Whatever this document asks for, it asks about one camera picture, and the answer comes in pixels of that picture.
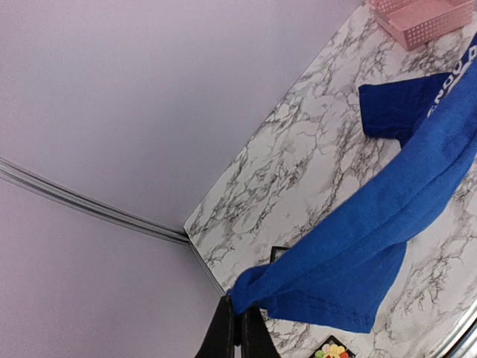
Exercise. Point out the black box with flower brooch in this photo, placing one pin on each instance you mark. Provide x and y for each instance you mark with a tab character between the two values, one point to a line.
333	340

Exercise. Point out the aluminium front rail frame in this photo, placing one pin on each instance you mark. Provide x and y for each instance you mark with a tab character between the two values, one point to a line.
462	339

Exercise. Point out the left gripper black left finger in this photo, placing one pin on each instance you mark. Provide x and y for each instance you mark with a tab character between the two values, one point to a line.
219	341

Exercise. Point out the pink perforated plastic basket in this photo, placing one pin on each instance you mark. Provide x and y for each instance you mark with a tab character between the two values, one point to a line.
414	23

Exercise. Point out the blue printed t-shirt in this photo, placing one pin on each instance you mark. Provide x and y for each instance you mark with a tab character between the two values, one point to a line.
340	272

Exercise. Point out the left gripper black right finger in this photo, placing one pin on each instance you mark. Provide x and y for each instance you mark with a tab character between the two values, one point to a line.
256	341

